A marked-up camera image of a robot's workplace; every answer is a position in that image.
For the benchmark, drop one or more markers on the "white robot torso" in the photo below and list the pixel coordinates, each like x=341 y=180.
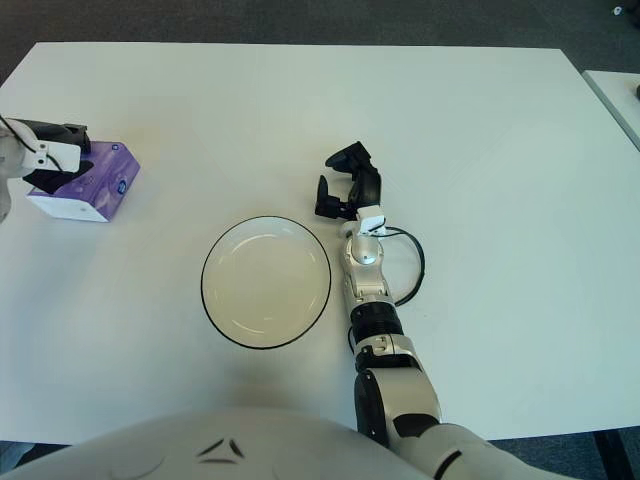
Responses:
x=280 y=440

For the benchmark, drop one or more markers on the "black table leg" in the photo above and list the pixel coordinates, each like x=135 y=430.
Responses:
x=612 y=457

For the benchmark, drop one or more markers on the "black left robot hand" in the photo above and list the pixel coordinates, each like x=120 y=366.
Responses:
x=60 y=131

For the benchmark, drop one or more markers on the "white plate with black rim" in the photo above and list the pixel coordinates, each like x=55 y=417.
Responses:
x=265 y=282

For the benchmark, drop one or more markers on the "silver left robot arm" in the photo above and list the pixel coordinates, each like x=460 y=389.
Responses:
x=10 y=150

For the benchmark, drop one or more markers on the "white side table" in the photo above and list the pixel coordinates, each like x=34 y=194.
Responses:
x=615 y=95

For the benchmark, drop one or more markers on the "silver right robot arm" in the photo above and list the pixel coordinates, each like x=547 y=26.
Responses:
x=385 y=380

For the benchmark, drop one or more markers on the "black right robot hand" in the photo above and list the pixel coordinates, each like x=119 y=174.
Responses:
x=367 y=187

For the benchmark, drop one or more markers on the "purple tissue paper pack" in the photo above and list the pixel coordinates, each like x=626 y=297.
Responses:
x=107 y=175

